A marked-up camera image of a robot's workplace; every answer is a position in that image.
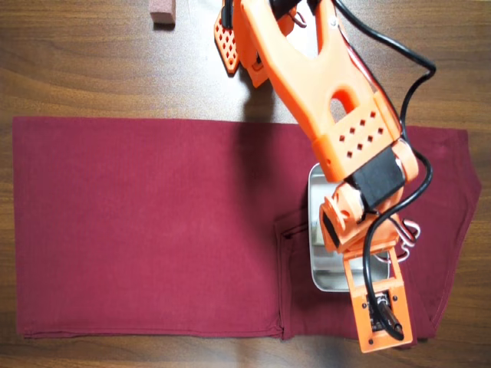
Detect red white servo wires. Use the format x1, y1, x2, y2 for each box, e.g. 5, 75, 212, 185
397, 216, 422, 264

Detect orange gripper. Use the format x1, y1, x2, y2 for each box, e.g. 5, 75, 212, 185
319, 182, 404, 257

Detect silver metal tray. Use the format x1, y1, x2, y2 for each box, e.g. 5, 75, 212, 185
306, 163, 400, 294

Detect maroon cloth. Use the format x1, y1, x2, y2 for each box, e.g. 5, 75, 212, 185
11, 117, 483, 350

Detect pink block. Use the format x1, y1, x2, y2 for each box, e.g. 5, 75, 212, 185
149, 0, 178, 26

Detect black camera cable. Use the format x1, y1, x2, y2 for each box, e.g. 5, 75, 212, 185
332, 0, 437, 341

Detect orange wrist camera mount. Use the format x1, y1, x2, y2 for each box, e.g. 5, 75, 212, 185
340, 247, 414, 354

